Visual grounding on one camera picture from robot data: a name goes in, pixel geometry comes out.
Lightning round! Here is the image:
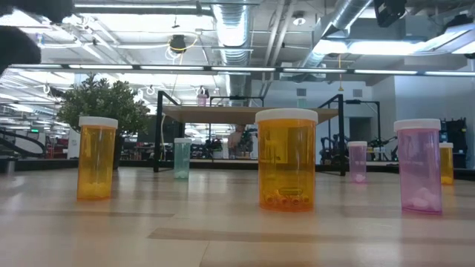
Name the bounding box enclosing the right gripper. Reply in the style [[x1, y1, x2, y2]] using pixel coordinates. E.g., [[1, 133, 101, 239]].
[[373, 0, 408, 28]]

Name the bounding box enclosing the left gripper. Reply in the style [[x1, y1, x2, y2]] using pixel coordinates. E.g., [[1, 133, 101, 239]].
[[0, 25, 42, 75]]

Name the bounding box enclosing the small orange pill bottle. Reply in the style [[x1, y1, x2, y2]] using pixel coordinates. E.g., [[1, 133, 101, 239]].
[[76, 116, 119, 202], [439, 142, 455, 186]]

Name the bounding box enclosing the small pink pill bottle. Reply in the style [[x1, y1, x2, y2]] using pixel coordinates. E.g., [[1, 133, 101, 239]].
[[347, 140, 368, 184], [196, 88, 209, 108], [393, 118, 443, 216]]

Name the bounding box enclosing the large orange pill bottle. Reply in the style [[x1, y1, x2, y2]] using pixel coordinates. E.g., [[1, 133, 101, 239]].
[[255, 108, 319, 213]]

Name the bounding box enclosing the small green pill bottle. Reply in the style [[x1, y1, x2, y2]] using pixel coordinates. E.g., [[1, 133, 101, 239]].
[[173, 137, 193, 180]]

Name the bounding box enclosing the bright ceiling light panel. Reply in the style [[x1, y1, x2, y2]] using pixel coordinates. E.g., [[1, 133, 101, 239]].
[[311, 39, 428, 57]]

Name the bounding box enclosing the black curved handrail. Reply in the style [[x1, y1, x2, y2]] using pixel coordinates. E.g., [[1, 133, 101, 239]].
[[0, 128, 48, 159]]

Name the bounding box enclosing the potted green plant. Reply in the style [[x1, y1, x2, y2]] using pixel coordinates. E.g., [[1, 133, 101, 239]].
[[56, 73, 152, 171]]

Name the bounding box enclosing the black equipment rack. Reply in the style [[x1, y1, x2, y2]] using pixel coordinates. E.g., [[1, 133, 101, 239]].
[[439, 117, 469, 170]]

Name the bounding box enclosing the long LED light bar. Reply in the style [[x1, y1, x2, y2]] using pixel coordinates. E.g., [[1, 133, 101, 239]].
[[0, 62, 475, 77]]

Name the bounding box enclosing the person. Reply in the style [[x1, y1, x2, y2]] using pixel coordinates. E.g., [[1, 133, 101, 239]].
[[226, 124, 249, 159]]

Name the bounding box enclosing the slanted silver ventilation duct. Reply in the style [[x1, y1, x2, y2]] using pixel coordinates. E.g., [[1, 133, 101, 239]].
[[280, 0, 375, 83]]

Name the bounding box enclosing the yellow hanging cord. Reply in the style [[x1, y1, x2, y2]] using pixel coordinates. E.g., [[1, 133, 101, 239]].
[[336, 53, 344, 93]]

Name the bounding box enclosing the black aluminium rig frame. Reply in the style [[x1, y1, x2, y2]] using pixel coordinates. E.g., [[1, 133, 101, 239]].
[[0, 157, 475, 182]]

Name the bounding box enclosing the round silver ventilation duct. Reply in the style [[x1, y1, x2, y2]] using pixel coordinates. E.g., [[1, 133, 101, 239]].
[[210, 0, 254, 98]]

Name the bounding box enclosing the black ceiling device yellow cable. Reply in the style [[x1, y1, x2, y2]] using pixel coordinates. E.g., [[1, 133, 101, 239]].
[[168, 33, 189, 55]]

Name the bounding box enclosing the wooden shelf black frame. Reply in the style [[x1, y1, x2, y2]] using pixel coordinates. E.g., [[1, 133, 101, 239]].
[[153, 90, 347, 177]]

